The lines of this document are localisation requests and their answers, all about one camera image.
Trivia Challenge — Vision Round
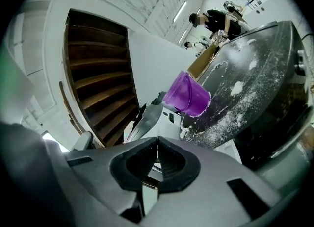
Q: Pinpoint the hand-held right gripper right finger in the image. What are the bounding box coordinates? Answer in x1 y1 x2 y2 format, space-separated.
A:
144 137 281 227

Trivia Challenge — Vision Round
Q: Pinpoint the wooden staircase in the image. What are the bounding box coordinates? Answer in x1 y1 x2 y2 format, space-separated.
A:
58 8 141 149

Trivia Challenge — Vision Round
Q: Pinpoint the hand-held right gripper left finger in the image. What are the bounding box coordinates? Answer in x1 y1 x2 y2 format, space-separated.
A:
64 136 159 224

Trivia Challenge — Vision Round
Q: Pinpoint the large open cardboard box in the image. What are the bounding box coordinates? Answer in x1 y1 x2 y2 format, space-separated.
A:
187 41 222 80

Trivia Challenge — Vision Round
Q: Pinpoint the purple plastic bucket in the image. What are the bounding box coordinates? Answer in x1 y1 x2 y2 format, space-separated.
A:
162 70 212 119

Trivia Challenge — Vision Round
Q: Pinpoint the black work table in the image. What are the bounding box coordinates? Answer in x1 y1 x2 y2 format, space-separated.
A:
180 20 314 174

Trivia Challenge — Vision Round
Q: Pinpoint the black and white appliance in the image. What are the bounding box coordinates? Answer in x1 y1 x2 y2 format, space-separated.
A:
123 103 184 146

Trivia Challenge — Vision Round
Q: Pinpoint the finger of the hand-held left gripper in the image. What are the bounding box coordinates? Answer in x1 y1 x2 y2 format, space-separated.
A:
131 98 164 143

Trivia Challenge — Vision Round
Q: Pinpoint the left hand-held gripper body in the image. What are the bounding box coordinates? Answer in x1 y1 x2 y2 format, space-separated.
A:
41 131 95 154

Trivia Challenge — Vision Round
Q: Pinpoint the white long cabinet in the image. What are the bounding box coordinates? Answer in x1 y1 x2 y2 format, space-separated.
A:
235 0 279 16

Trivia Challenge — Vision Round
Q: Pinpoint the white tray with blue tubes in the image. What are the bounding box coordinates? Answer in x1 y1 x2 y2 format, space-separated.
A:
212 139 243 166

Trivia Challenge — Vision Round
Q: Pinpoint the ceiling light panel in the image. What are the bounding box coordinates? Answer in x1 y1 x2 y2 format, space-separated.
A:
172 0 187 23
177 29 189 45

